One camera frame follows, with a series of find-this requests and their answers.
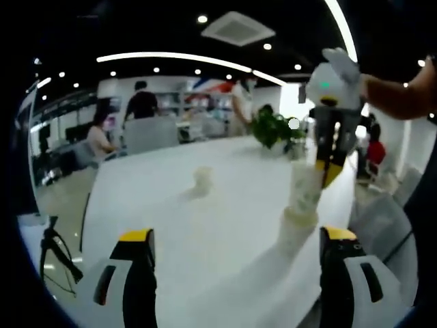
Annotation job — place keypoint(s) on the grey office chair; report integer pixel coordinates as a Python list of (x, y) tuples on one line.
[(152, 135)]

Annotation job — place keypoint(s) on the black hanging sign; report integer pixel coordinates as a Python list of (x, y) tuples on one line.
[(302, 94)]

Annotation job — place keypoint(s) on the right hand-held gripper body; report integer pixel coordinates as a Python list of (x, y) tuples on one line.
[(338, 85)]

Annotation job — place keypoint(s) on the long curved ceiling light strip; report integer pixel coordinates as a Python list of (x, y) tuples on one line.
[(164, 54)]

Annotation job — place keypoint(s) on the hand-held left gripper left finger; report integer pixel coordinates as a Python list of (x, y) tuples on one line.
[(136, 273)]

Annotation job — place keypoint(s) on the standing display screen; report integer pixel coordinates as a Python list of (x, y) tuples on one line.
[(25, 153)]

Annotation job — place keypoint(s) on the white shelving unit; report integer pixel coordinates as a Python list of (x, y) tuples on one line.
[(205, 116)]

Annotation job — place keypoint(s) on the group of ceiling spotlights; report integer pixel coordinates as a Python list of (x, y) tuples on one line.
[(202, 18)]

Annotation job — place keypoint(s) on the light grey chair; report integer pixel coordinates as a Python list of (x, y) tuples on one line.
[(379, 218)]

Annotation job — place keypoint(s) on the white table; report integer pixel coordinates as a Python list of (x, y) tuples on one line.
[(222, 273)]

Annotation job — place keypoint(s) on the straight ceiling light strip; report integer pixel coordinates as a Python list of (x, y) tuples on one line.
[(345, 25)]

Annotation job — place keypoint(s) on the dark wall screen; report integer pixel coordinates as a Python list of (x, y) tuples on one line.
[(114, 104)]

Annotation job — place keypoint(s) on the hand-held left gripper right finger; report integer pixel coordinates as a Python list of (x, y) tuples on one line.
[(341, 280)]

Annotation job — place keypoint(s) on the person's black shirt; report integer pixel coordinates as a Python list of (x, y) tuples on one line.
[(426, 239)]

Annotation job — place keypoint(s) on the red blue striped wall banner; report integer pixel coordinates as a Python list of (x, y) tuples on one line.
[(215, 87)]

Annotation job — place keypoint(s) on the ceiling air conditioner vent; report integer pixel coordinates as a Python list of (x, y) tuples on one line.
[(237, 29)]

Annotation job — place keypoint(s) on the short ceiling light strip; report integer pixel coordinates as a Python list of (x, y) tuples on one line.
[(43, 82)]

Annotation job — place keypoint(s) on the potted green plant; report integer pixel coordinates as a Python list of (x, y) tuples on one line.
[(269, 128)]

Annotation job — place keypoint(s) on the black tripod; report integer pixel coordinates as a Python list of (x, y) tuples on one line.
[(49, 235)]

